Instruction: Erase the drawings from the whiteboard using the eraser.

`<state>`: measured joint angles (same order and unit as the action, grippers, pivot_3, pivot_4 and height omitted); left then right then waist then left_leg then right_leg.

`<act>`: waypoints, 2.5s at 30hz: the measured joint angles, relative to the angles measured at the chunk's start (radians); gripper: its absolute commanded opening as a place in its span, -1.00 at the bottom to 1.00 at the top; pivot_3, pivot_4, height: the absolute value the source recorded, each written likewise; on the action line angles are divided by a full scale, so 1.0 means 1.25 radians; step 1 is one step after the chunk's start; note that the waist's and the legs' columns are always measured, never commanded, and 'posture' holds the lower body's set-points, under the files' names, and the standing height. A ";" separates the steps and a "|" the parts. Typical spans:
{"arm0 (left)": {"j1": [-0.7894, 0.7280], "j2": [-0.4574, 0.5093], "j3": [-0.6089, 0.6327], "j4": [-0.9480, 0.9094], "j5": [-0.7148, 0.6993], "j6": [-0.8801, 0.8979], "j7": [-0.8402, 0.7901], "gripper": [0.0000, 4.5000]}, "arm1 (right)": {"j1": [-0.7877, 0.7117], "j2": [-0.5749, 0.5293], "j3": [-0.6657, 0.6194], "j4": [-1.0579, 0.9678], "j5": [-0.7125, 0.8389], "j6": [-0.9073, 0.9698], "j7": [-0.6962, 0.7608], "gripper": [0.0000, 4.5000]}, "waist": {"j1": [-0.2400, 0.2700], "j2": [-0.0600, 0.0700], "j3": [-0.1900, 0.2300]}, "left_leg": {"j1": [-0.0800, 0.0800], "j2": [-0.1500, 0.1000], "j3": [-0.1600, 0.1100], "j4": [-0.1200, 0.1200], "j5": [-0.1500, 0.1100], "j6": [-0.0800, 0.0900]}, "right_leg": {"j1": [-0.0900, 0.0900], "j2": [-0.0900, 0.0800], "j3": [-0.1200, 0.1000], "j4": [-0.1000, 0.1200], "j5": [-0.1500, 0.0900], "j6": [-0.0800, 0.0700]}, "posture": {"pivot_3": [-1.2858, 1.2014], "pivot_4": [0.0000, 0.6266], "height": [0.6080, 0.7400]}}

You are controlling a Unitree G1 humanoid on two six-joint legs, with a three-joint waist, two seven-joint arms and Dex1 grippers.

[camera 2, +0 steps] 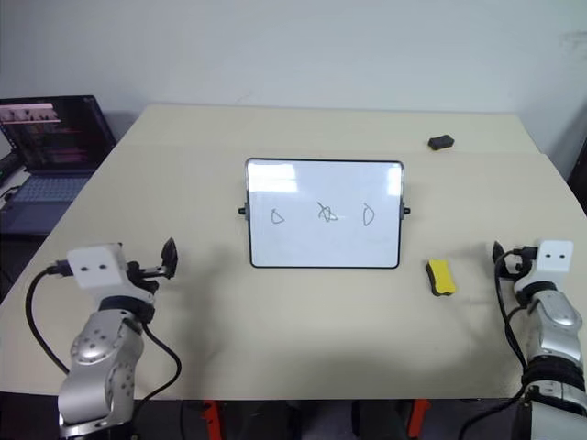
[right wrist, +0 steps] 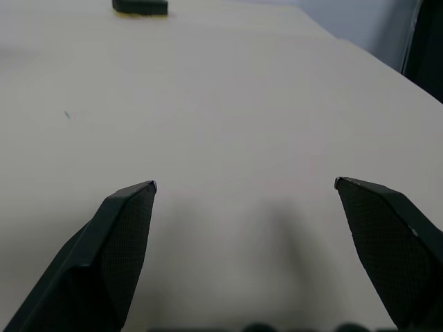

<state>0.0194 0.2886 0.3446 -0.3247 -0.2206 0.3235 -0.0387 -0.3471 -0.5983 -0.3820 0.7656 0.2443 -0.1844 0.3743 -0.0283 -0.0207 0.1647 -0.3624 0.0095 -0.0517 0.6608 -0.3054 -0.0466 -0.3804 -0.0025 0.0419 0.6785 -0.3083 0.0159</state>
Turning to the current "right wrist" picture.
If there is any dark sponge with yellow base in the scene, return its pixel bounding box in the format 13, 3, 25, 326
111, 0, 169, 17

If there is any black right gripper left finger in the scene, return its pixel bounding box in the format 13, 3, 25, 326
0, 180, 159, 332

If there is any dark panel with metal frame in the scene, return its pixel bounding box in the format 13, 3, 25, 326
400, 0, 443, 105

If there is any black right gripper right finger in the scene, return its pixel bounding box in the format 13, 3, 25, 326
334, 176, 443, 330

